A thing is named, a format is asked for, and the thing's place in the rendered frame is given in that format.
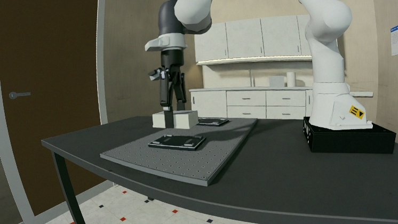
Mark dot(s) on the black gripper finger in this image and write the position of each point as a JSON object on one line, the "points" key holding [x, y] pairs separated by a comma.
{"points": [[180, 91], [166, 93]]}

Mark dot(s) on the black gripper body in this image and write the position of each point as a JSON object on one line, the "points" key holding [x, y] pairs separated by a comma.
{"points": [[172, 59]]}

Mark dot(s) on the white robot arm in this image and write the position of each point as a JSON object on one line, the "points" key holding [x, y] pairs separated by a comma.
{"points": [[333, 106]]}

